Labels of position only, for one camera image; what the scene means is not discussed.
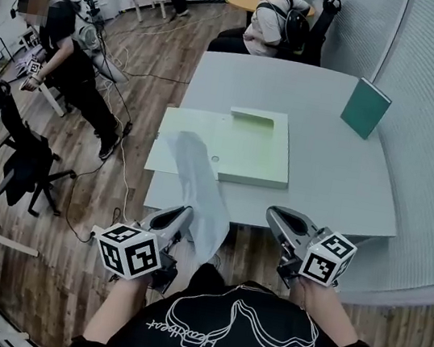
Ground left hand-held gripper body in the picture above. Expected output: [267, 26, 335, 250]
[84, 212, 187, 298]

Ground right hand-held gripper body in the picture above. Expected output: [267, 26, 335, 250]
[274, 219, 361, 299]

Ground clear plastic sleeve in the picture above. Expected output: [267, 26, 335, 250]
[140, 127, 244, 269]

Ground pale green folder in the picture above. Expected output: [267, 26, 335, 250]
[144, 92, 300, 193]

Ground person's right forearm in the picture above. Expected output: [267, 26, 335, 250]
[283, 277, 367, 347]

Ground person's left forearm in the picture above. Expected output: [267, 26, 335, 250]
[80, 269, 153, 347]

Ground green book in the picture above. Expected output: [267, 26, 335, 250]
[336, 74, 395, 144]

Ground white window blinds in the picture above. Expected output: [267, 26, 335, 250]
[340, 0, 434, 304]

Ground black cable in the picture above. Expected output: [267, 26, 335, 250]
[61, 86, 139, 249]

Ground white furniture frame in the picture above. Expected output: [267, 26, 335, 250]
[0, 227, 43, 260]

